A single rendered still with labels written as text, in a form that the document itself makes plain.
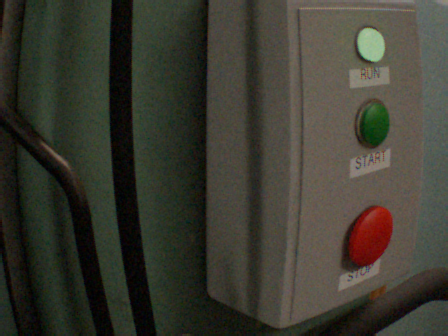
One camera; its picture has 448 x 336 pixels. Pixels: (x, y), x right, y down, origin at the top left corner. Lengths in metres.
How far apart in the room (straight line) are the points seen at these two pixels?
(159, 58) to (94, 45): 0.04
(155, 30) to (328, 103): 0.08
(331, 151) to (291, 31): 0.06
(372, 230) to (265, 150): 0.07
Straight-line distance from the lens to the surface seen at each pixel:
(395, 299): 0.60
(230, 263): 0.53
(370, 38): 0.49
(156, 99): 0.51
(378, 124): 0.50
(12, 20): 0.49
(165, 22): 0.50
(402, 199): 0.54
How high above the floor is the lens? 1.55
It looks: 18 degrees down
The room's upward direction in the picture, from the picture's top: straight up
